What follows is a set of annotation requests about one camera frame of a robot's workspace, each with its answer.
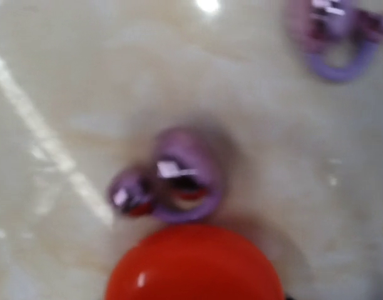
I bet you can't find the red round case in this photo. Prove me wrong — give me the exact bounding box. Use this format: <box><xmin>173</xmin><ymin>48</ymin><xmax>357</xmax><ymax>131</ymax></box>
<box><xmin>104</xmin><ymin>224</ymin><xmax>285</xmax><ymax>299</ymax></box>

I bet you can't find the purple clip earbud lower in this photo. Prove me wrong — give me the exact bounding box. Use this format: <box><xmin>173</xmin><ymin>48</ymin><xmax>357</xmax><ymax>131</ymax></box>
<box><xmin>107</xmin><ymin>127</ymin><xmax>225</xmax><ymax>224</ymax></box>

